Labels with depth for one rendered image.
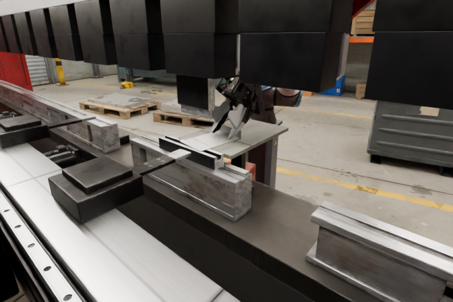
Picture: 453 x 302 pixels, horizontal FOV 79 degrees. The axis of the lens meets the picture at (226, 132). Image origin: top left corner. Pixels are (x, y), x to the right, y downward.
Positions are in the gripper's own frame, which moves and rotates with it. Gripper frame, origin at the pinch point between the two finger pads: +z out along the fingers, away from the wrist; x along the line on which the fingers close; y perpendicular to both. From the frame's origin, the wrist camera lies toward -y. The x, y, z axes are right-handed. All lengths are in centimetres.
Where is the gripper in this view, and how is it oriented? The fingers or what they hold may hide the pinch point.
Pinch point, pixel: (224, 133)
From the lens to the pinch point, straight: 72.4
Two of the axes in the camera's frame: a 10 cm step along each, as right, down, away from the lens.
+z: -4.8, 8.6, -1.5
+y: -5.7, -4.4, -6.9
